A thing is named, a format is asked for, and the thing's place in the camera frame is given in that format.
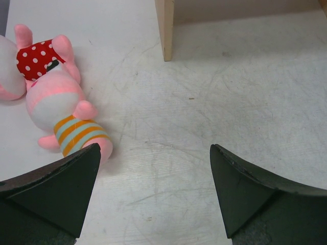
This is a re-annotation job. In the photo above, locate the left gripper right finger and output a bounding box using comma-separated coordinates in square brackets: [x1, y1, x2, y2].
[210, 144, 326, 244]

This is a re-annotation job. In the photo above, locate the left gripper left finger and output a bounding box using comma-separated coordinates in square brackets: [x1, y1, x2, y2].
[1, 143, 101, 244]

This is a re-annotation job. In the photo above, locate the pink plush striped shirt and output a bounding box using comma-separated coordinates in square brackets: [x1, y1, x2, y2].
[25, 68, 113, 166]

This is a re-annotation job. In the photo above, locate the wooden three-tier shelf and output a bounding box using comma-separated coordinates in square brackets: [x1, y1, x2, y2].
[155, 1, 326, 61]

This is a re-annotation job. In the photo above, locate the pink plush red polka-dot shirt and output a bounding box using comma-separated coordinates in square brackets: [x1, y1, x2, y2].
[0, 23, 82, 101]

